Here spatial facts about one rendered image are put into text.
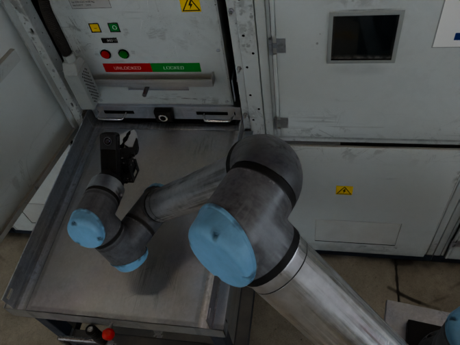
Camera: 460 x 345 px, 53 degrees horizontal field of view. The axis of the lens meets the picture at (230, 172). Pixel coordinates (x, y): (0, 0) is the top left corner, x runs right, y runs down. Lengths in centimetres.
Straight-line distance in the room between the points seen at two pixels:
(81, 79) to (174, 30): 32
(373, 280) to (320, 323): 149
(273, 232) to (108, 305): 76
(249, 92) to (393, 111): 43
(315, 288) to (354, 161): 98
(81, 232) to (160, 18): 64
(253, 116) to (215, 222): 92
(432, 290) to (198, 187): 153
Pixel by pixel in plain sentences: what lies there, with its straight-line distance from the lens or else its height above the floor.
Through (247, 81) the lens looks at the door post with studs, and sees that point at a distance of 141.
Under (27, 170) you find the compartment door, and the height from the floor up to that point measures 90.
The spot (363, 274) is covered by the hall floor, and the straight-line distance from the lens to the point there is 222.
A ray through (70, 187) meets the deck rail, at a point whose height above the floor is 85.
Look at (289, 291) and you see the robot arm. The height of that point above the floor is 135.
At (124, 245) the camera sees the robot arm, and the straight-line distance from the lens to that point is 116.
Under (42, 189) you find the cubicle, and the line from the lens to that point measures 219.
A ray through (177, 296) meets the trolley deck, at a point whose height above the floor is 85.
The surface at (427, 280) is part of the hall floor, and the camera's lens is 226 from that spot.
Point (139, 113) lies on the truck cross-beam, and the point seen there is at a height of 89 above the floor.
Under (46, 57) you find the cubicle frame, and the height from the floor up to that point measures 116.
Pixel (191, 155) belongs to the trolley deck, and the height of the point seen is 85.
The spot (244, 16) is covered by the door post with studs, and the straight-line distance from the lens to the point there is 128.
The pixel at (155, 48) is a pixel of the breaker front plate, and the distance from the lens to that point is 146.
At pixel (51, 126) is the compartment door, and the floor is 93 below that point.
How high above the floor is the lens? 199
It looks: 52 degrees down
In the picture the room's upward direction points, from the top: 11 degrees counter-clockwise
